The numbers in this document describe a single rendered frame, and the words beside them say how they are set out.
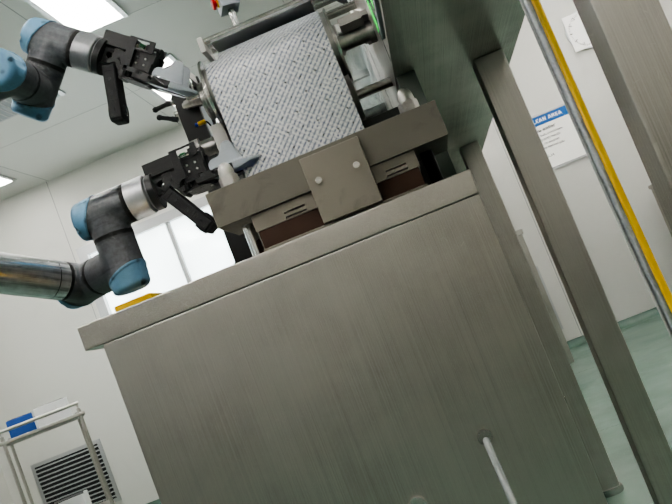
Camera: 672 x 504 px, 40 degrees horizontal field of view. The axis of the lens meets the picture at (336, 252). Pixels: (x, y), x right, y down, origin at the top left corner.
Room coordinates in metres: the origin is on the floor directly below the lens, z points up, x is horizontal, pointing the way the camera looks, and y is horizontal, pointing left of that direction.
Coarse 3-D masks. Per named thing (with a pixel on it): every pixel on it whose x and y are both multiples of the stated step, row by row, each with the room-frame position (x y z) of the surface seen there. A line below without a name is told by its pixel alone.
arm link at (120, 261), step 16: (96, 240) 1.66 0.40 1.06; (112, 240) 1.65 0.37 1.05; (128, 240) 1.66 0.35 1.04; (96, 256) 1.69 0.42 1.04; (112, 256) 1.65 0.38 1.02; (128, 256) 1.65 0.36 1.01; (96, 272) 1.68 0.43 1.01; (112, 272) 1.65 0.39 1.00; (128, 272) 1.65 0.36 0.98; (144, 272) 1.67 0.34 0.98; (96, 288) 1.70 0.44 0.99; (112, 288) 1.67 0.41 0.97; (128, 288) 1.65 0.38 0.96
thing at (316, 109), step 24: (312, 72) 1.65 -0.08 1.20; (336, 72) 1.64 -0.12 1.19; (264, 96) 1.65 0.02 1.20; (288, 96) 1.65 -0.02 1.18; (312, 96) 1.65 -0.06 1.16; (336, 96) 1.64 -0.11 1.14; (240, 120) 1.66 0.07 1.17; (264, 120) 1.65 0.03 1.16; (288, 120) 1.65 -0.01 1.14; (312, 120) 1.65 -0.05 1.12; (336, 120) 1.64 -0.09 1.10; (360, 120) 1.64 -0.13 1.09; (240, 144) 1.66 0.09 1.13; (264, 144) 1.66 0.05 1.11; (288, 144) 1.65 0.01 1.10; (312, 144) 1.65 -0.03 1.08; (264, 168) 1.66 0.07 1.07
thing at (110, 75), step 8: (112, 64) 1.70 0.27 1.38; (104, 72) 1.70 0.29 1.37; (112, 72) 1.70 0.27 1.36; (104, 80) 1.70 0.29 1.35; (112, 80) 1.70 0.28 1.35; (120, 80) 1.72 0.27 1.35; (112, 88) 1.70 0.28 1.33; (120, 88) 1.72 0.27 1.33; (112, 96) 1.70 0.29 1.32; (120, 96) 1.71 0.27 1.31; (112, 104) 1.70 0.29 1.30; (120, 104) 1.70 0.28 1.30; (112, 112) 1.70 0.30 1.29; (120, 112) 1.70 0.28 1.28; (128, 112) 1.73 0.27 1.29; (112, 120) 1.70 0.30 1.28; (120, 120) 1.70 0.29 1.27; (128, 120) 1.74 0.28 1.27
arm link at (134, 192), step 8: (128, 184) 1.65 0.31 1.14; (136, 184) 1.65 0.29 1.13; (128, 192) 1.64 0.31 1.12; (136, 192) 1.64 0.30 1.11; (144, 192) 1.64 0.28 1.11; (128, 200) 1.64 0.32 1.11; (136, 200) 1.64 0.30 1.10; (144, 200) 1.64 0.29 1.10; (128, 208) 1.65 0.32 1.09; (136, 208) 1.65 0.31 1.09; (144, 208) 1.65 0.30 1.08; (152, 208) 1.66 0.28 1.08; (136, 216) 1.66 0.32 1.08; (144, 216) 1.67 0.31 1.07
